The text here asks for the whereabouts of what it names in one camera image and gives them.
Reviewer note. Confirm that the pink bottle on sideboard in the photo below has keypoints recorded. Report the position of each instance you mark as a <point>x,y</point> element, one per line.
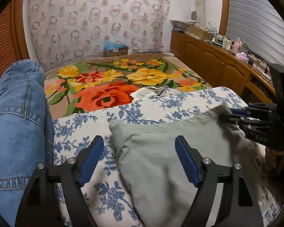
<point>237,46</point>

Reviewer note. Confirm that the patterned lace curtain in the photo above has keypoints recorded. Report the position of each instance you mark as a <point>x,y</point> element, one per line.
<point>66,31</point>

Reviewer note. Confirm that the grey pants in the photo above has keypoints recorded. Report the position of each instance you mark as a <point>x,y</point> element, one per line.
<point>152,171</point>

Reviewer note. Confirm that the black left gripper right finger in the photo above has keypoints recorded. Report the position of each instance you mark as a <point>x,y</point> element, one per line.
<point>220,188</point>

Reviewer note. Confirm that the wooden sideboard cabinet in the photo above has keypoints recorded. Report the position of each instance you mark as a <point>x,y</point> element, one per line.
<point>221,69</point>

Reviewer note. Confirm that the cardboard box on sideboard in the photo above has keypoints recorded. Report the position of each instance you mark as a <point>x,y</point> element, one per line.
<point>200,33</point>

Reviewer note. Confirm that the grey window blind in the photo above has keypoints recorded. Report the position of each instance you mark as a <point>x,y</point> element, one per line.
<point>259,26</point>

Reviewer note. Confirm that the blue floral white bedsheet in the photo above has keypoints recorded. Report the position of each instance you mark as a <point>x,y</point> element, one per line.
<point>106,195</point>

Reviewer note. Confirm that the cardboard box with blue bag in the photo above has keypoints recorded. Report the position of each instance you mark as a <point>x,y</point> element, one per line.
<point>114,49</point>

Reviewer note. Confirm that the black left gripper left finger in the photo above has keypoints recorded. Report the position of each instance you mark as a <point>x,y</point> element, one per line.
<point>39,204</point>

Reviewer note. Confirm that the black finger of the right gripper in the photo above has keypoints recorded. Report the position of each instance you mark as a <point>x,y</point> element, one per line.
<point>238,117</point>

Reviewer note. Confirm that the blue denim jeans stack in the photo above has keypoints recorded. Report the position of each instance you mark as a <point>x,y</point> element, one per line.
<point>26,132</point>

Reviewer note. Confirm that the colourful flower blanket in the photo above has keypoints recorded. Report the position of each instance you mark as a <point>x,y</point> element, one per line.
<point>108,82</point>

